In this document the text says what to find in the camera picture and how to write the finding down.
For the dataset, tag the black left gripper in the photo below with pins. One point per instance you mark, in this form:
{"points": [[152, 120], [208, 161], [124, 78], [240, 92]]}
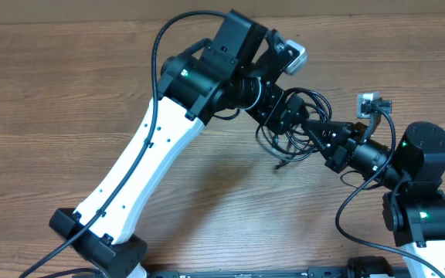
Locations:
{"points": [[280, 120]]}

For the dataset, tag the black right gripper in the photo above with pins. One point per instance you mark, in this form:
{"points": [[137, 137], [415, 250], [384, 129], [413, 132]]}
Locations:
{"points": [[333, 145]]}

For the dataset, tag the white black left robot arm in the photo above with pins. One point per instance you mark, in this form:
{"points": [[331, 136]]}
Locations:
{"points": [[236, 69]]}

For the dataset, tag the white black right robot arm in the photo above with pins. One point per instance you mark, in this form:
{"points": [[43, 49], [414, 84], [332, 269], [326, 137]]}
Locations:
{"points": [[411, 169]]}

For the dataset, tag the brown cardboard wall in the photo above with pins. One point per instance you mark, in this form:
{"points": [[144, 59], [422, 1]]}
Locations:
{"points": [[50, 11]]}

